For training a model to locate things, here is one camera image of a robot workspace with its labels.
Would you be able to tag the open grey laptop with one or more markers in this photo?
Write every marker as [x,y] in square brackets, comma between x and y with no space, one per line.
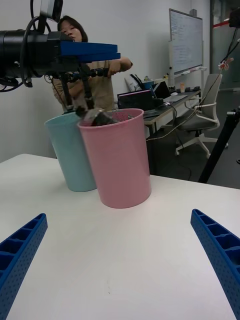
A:
[162,91]

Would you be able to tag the white grey office chair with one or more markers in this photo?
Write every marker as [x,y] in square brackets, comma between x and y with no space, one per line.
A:
[203,120]

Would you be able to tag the person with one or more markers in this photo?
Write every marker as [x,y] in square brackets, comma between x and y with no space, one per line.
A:
[100,87]

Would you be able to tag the open laptop with dark screen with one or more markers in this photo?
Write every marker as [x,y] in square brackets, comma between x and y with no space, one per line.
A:
[135,100]

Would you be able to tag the person's left hand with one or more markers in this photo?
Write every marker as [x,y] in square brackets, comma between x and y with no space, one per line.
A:
[113,70]

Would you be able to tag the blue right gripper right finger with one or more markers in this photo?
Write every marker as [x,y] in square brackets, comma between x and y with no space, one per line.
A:
[220,252]

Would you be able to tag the whiteboard on stand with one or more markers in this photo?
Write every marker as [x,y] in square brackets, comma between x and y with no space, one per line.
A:
[186,42]

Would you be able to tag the pink plastic bin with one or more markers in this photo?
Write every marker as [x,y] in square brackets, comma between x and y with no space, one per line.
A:
[120,162]

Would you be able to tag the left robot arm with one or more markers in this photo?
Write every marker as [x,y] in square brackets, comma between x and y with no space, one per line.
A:
[11,52]

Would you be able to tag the dark drink can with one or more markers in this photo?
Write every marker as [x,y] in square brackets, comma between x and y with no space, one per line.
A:
[100,119]

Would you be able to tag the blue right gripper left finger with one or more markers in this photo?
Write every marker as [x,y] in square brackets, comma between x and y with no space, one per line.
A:
[22,252]

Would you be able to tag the pale blue plastic bin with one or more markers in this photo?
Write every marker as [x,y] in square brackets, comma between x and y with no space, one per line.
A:
[66,155]

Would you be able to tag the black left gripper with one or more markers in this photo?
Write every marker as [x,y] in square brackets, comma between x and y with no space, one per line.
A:
[47,56]

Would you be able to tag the office desk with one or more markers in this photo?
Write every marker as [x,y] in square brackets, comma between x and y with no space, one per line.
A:
[172,105]

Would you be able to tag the black teleoperation arm device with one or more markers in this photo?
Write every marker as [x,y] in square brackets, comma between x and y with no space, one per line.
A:
[87,95]

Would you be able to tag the black tripod leg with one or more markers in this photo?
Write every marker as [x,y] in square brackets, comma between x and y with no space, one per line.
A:
[220,147]

